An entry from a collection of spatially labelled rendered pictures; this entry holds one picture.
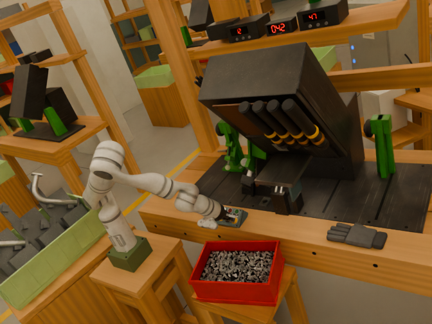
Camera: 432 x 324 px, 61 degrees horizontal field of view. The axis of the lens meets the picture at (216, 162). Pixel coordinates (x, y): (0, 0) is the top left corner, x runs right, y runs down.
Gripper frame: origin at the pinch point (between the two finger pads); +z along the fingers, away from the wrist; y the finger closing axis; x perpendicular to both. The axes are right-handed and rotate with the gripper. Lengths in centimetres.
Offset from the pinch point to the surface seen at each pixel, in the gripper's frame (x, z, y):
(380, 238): -3, 5, -57
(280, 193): -14.0, 2.8, -18.5
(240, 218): -1.5, 3.2, -2.1
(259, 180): -14.6, -11.7, -15.9
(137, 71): -344, 326, 558
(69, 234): 24, -15, 84
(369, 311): 22, 101, -37
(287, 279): 17.9, 5.9, -27.3
